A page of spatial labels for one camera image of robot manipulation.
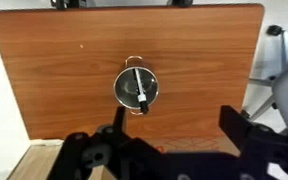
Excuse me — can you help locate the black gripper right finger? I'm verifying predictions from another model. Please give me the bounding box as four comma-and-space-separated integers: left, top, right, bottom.
218, 104, 288, 180

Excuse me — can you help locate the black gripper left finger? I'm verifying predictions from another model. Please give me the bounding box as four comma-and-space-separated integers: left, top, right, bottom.
47, 105, 167, 180

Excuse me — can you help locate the black and white marker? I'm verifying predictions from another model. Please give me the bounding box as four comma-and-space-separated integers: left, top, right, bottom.
133, 67, 150, 115

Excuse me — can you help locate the black wheeled stand base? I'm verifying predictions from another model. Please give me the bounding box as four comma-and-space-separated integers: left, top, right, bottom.
49, 0, 89, 10

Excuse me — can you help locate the black caster foot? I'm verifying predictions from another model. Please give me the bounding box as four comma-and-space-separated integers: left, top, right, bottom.
166, 0, 194, 8

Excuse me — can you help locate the silver metal cup with handles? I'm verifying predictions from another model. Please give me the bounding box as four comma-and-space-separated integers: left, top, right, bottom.
112, 55, 160, 116

